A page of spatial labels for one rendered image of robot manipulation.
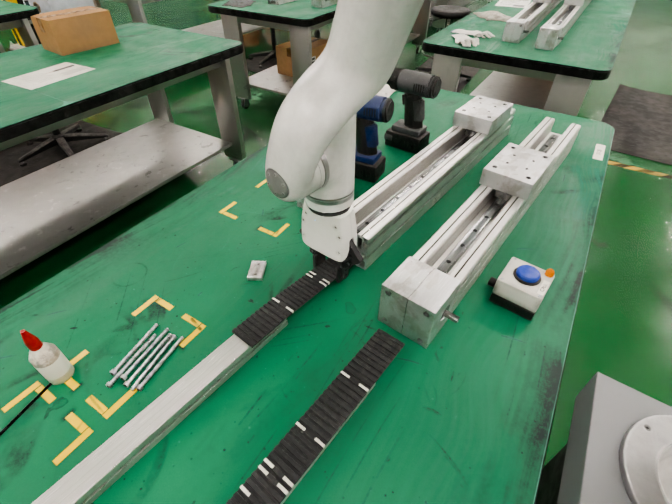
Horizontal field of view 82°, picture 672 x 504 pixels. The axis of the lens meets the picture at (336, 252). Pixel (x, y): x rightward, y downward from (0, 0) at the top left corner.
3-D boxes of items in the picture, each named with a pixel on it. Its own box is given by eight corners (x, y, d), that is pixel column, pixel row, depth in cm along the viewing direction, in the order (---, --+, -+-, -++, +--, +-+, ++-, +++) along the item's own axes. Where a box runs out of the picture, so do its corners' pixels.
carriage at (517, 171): (522, 211, 85) (533, 184, 81) (475, 193, 91) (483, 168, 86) (545, 180, 95) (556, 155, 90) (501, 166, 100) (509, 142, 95)
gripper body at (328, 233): (292, 196, 66) (296, 245, 74) (339, 218, 61) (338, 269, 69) (320, 178, 70) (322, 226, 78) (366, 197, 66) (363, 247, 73)
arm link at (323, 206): (291, 187, 64) (292, 202, 66) (332, 207, 60) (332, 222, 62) (324, 167, 69) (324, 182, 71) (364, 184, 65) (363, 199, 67)
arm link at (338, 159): (328, 209, 60) (364, 184, 65) (326, 127, 51) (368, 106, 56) (289, 190, 64) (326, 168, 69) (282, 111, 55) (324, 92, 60)
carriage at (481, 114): (485, 144, 109) (492, 121, 104) (449, 133, 114) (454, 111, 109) (506, 125, 118) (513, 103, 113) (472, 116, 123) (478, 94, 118)
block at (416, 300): (438, 356, 65) (450, 321, 58) (377, 319, 71) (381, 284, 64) (462, 322, 70) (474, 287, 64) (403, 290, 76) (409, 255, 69)
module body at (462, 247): (450, 316, 71) (460, 284, 65) (403, 290, 76) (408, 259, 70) (569, 152, 117) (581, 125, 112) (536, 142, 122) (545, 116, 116)
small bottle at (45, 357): (44, 385, 61) (0, 341, 53) (58, 364, 64) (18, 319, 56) (66, 386, 61) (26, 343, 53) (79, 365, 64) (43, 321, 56)
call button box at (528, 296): (530, 321, 70) (543, 299, 66) (479, 296, 75) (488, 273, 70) (544, 295, 75) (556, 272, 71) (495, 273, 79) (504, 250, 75)
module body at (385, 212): (365, 270, 80) (368, 239, 74) (328, 250, 84) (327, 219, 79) (507, 134, 126) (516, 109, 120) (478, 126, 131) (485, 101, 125)
